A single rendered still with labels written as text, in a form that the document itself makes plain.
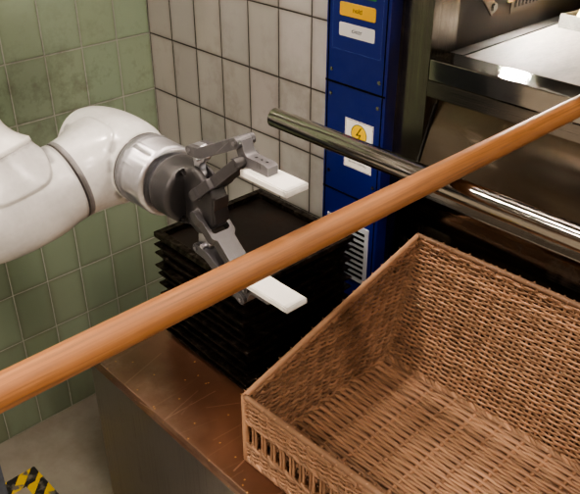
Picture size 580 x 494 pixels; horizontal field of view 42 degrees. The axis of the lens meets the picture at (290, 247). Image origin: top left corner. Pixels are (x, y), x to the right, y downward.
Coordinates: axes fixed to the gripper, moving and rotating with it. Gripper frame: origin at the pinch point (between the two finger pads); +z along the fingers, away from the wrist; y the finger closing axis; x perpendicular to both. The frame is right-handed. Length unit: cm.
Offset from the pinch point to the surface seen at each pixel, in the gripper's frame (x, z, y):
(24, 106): -26, -122, 25
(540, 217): -27.4, 12.5, 1.8
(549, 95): -64, -8, 2
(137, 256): -52, -122, 78
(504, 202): -27.5, 7.7, 1.8
